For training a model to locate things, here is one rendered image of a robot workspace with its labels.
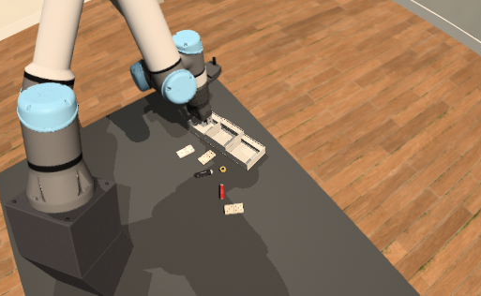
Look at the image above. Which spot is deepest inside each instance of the black aa battery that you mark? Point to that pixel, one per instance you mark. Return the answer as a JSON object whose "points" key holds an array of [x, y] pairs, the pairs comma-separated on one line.
{"points": [[203, 173]]}

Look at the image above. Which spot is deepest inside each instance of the white three-compartment bin rack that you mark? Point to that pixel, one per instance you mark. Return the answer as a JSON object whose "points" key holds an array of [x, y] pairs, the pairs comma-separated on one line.
{"points": [[228, 139]]}

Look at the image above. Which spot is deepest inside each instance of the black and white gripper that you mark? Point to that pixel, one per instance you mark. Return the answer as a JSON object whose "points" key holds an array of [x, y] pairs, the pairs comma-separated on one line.
{"points": [[199, 106]]}

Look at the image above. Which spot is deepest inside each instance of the white domino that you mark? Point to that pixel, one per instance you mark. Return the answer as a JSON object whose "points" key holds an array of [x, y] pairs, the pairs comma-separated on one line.
{"points": [[186, 151], [234, 209], [206, 157]]}

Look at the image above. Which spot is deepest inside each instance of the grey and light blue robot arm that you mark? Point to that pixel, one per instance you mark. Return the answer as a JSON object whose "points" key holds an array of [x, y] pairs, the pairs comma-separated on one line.
{"points": [[48, 112]]}

